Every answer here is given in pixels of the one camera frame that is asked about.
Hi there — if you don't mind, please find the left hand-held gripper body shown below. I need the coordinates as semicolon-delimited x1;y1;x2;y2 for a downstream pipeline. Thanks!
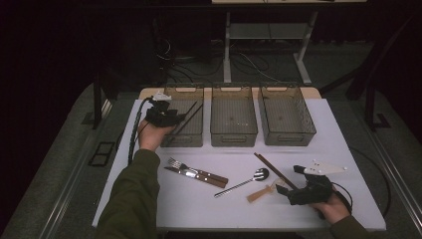
144;91;182;128

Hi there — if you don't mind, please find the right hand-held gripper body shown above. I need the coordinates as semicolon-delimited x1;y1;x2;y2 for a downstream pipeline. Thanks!
288;159;349;206

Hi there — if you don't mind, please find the smoky clear plastic bin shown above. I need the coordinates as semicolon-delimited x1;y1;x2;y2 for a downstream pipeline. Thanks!
258;82;317;147
210;83;259;148
154;83;205;148

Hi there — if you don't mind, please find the brown chopstick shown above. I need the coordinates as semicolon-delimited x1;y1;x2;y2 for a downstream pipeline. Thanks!
253;152;298;192
254;151;299;190

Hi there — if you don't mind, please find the metal spoon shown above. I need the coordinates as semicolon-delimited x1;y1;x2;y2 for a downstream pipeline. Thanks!
213;167;271;199

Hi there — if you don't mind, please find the wooden handle fork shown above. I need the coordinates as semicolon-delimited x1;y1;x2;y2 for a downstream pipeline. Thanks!
166;156;230;183

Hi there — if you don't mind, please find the person's left hand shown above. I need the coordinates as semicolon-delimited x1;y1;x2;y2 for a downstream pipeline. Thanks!
136;119;176;153

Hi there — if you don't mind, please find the person's right hand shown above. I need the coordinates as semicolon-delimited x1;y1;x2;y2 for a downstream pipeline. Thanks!
309;192;353;226

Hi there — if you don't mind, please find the white table cover sheet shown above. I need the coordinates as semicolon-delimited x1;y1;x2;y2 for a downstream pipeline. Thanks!
92;98;387;232

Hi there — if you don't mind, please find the black metal stand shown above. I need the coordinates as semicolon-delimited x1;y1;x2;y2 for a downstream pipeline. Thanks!
92;66;117;130
319;9;422;131

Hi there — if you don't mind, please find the left hand-held gripper cable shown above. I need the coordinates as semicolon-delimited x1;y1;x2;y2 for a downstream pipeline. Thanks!
127;96;155;166

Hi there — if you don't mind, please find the hand-held gripper cable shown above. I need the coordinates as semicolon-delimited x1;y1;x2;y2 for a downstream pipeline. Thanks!
127;96;155;166
331;181;354;213

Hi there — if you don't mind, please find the right hand-held gripper cable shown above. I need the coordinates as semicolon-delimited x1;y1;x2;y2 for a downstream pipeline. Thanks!
331;181;354;213

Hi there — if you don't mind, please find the black floor cable bunch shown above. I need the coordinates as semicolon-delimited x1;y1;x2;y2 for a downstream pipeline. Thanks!
155;36;283;84

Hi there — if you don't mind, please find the long black cable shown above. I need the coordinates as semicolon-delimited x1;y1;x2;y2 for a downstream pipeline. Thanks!
349;145;392;218

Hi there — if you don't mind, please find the grey metal frame desk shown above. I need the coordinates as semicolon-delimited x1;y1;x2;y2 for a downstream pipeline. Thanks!
211;0;367;86

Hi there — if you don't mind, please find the metal floor rail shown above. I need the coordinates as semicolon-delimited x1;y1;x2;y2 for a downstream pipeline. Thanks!
361;125;422;227
41;99;113;239

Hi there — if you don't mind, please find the white floor cable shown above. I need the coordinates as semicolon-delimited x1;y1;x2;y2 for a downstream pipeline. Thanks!
238;52;282;83

